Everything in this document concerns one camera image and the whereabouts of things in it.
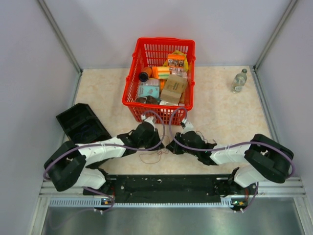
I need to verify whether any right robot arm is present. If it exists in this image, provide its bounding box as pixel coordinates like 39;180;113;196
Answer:
166;131;295;194

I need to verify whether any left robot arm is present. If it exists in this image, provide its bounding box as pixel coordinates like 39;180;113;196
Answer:
44;120;164;194

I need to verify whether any brown wrapped package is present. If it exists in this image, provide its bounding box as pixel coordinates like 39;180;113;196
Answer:
136;95;159;105

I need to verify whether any teal tissue box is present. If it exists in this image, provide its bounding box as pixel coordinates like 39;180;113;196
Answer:
137;79;160;98

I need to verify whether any brown cardboard box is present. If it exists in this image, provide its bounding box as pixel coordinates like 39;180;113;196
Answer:
160;74;188;104

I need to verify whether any red plastic basket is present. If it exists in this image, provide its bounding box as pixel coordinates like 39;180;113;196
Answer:
122;37;196;125

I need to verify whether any orange black bottle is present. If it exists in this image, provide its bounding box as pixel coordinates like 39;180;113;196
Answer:
138;67;152;82

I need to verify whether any black divided tray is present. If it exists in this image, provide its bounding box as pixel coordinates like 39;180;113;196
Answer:
56;103;112;144

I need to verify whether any striped sponge pack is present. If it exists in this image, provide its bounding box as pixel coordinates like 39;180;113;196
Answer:
152;66;170;80

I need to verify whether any pink white packet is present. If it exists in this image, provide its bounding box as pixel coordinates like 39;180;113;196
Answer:
169;67;188;79

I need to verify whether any yellow bag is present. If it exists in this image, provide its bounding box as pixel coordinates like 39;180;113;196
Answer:
163;50;189;72

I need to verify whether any clear glass bottle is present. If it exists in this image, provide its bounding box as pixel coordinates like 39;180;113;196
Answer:
231;69;247;94

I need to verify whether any orange snack box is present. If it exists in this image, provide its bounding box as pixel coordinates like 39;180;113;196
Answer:
167;53;185;67

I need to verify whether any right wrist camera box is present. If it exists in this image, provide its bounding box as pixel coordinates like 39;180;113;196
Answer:
180;119;194;134

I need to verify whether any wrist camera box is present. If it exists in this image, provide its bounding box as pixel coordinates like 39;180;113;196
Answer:
141;115;156;128
180;119;194;134

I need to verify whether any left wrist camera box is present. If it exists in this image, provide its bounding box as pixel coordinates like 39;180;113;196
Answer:
141;115;156;128

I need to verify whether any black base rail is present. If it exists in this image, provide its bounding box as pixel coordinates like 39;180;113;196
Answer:
83;174;247;204

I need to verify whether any blue wire in tray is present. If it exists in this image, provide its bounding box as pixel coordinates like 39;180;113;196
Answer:
77;124;97;138

